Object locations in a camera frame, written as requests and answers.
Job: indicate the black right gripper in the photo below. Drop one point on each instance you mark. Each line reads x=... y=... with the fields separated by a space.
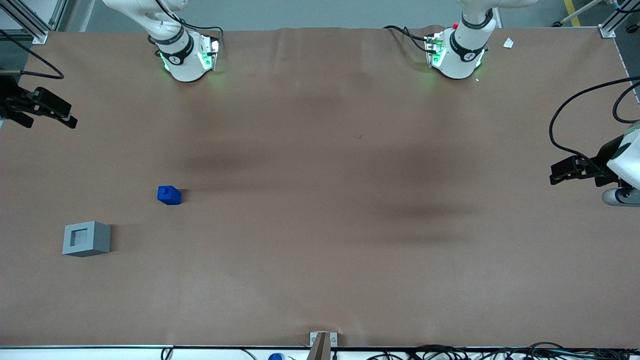
x=8 y=101

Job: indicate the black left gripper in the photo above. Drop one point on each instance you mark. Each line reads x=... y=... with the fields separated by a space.
x=601 y=165

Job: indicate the blue plastic block part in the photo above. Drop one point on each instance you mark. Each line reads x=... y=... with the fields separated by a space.
x=169 y=195

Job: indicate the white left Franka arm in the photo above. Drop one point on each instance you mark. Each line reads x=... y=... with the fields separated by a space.
x=462 y=55

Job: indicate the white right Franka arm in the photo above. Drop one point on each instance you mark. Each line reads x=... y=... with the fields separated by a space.
x=182 y=62

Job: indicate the gray square socket base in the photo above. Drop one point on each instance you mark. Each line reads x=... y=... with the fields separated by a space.
x=95 y=240

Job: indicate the white paper scrap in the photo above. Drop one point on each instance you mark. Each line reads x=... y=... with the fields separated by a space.
x=508 y=43

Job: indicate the brown table mat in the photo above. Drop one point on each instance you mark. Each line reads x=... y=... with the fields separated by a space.
x=320 y=225

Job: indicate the blue round cap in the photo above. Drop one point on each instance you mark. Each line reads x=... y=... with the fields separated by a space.
x=275 y=357

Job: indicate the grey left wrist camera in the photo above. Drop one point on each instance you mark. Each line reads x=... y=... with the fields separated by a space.
x=622 y=197

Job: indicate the aluminium frame post with foot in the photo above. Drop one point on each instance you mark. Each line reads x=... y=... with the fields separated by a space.
x=612 y=25
x=37 y=27

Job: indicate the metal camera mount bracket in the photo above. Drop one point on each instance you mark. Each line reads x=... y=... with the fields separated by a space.
x=322 y=342

